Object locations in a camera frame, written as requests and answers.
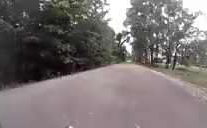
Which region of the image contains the grey asphalt path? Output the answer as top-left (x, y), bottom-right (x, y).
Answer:
top-left (0, 63), bottom-right (207, 128)

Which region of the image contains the dense wood of trees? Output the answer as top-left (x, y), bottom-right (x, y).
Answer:
top-left (0, 0), bottom-right (131, 93)

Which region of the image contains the row of tall trees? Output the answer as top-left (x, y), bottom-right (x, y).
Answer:
top-left (123, 0), bottom-right (205, 71)

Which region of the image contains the green grass lawn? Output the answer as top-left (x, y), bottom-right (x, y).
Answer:
top-left (150, 63), bottom-right (207, 91)

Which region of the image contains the leaf-strewn dirt verge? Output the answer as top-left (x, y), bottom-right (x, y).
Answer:
top-left (142, 63), bottom-right (207, 109)

